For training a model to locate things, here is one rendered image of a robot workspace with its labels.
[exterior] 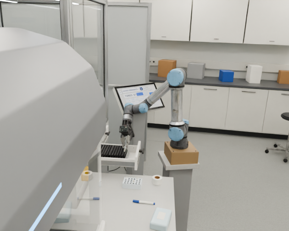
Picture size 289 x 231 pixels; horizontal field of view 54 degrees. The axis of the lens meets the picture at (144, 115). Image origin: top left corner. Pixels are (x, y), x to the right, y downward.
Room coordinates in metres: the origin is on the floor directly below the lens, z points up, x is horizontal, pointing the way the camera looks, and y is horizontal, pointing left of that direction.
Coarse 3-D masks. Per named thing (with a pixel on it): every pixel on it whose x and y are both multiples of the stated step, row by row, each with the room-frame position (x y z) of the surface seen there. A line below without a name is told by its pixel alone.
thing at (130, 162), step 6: (108, 144) 2.08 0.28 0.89; (114, 144) 2.08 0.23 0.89; (120, 144) 2.08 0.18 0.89; (132, 150) 2.07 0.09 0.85; (126, 156) 1.99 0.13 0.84; (132, 156) 2.00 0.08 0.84; (102, 162) 1.84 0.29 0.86; (108, 162) 1.84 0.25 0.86; (114, 162) 1.83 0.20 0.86; (120, 162) 1.83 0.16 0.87; (126, 162) 1.83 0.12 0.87; (132, 162) 1.83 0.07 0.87
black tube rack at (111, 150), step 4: (104, 148) 1.98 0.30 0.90; (108, 148) 1.99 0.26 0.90; (112, 148) 1.99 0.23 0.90; (116, 148) 1.99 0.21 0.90; (120, 148) 1.99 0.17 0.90; (104, 152) 1.92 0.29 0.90; (108, 152) 1.92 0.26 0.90; (112, 152) 1.93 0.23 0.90; (116, 152) 1.93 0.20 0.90; (120, 152) 1.93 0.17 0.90; (104, 156) 1.91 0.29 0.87; (108, 156) 1.92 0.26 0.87; (112, 156) 1.91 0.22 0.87; (116, 156) 1.92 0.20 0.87; (120, 156) 1.92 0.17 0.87; (124, 156) 1.93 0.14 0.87
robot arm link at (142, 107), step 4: (136, 104) 2.16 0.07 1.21; (140, 104) 2.13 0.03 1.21; (144, 104) 2.13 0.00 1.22; (132, 108) 2.14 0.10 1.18; (136, 108) 2.13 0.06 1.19; (140, 108) 2.11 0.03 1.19; (144, 108) 2.11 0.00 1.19; (136, 112) 2.13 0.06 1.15; (140, 112) 2.12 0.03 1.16; (144, 112) 2.12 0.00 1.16
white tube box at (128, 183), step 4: (124, 180) 1.71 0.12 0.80; (128, 180) 1.72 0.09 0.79; (132, 180) 1.72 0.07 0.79; (136, 180) 1.72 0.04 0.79; (140, 180) 1.72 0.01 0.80; (124, 184) 1.67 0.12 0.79; (128, 184) 1.67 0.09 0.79; (132, 184) 1.66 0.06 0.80; (136, 184) 1.66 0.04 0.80; (140, 184) 1.67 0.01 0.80; (128, 188) 1.67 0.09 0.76; (132, 188) 1.66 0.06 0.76; (136, 188) 1.66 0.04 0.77; (140, 188) 1.66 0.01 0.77
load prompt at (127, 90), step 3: (135, 87) 2.95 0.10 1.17; (138, 87) 2.96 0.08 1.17; (141, 87) 2.99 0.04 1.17; (144, 87) 3.01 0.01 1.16; (123, 90) 2.84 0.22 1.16; (126, 90) 2.86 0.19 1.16; (129, 90) 2.88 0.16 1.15; (132, 90) 2.90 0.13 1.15; (135, 90) 2.92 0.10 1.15; (138, 90) 2.94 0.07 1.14; (141, 90) 2.96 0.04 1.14; (144, 90) 2.98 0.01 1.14
